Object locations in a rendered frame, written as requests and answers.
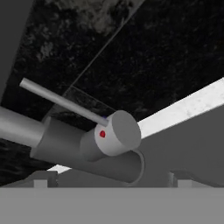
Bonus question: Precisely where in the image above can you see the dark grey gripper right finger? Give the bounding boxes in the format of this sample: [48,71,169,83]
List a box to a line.
[167,170,224,189]

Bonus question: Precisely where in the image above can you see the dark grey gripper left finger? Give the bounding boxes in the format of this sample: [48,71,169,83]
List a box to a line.
[2,170,60,189]

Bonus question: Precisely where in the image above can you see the grey tap lever handle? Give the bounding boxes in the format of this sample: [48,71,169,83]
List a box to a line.
[18,77,143,163]

